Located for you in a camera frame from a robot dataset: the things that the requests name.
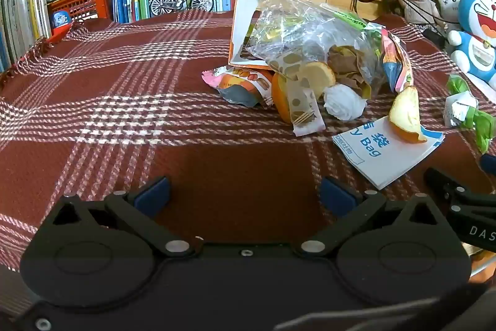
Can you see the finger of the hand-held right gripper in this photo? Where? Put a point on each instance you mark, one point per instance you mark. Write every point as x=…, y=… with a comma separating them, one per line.
x=441, y=181
x=489, y=163

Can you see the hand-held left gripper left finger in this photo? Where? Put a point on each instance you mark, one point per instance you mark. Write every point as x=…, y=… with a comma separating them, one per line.
x=153, y=195

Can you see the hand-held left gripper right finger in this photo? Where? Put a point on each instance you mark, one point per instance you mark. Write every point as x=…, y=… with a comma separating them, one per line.
x=337, y=197

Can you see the green white wrapper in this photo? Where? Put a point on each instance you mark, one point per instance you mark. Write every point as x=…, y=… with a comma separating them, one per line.
x=459, y=108

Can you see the white tissue ball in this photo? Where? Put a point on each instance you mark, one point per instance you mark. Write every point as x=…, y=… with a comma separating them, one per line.
x=343, y=102

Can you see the row of pale-spined books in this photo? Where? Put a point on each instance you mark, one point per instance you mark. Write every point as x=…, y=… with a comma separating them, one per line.
x=19, y=17

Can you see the white paper bag blue print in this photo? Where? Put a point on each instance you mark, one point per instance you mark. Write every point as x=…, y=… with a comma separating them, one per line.
x=387, y=164

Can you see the brown spotted cake wrapper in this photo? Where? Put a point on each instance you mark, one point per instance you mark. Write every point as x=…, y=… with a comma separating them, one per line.
x=304, y=110

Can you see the red white plaid blanket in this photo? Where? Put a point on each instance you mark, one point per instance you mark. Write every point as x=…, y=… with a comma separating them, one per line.
x=116, y=102

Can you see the brown crumpled paper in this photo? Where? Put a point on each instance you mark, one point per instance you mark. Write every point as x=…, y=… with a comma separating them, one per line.
x=348, y=63

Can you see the colourful snack packet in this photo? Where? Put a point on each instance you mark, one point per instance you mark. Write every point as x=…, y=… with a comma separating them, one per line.
x=391, y=55

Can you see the orange snack packet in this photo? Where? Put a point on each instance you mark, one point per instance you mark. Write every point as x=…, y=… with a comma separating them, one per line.
x=236, y=83

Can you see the blue white cat plush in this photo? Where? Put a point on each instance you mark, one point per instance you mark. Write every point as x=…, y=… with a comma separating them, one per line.
x=478, y=17

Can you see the clear plastic bag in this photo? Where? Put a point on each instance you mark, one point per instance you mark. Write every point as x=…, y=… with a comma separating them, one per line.
x=298, y=28

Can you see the miniature bicycle model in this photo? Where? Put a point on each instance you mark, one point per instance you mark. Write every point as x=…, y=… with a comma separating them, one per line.
x=161, y=6

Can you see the blue round toy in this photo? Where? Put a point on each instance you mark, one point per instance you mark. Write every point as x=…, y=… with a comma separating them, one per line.
x=60, y=20

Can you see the red plastic crate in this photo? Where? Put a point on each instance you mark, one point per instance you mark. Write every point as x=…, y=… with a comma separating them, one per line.
x=85, y=3

